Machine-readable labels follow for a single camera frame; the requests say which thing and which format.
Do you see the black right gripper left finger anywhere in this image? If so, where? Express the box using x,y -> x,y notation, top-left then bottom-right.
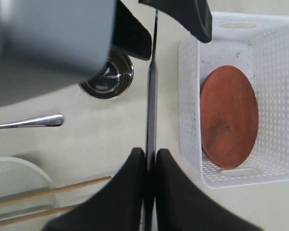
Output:
43,148 -> 146,231

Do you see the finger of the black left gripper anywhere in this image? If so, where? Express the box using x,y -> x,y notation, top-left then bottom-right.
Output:
139,0 -> 212,43

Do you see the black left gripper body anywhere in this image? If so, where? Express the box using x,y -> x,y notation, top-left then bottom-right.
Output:
111,0 -> 152,60

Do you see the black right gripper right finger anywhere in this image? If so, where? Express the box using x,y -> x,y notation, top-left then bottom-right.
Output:
156,149 -> 261,231

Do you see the stainless steel cup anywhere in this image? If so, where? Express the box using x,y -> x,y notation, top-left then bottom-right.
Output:
79,52 -> 134,100

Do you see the silver metal table knife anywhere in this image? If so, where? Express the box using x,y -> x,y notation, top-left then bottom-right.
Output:
142,10 -> 158,231

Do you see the silver metal fork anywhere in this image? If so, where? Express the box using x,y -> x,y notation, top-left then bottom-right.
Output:
0,113 -> 64,129

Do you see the white ceramic bowl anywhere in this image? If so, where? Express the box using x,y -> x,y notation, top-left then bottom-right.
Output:
0,157 -> 60,220

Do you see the brown wooden chopstick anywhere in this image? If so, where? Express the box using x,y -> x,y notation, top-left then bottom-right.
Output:
0,176 -> 112,207
0,204 -> 80,227

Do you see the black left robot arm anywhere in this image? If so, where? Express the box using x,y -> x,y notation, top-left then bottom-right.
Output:
0,0 -> 153,107

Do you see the white perforated plastic basket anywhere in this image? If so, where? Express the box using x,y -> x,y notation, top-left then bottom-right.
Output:
178,12 -> 289,189

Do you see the brown round plate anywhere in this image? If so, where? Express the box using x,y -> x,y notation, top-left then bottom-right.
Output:
200,65 -> 259,169

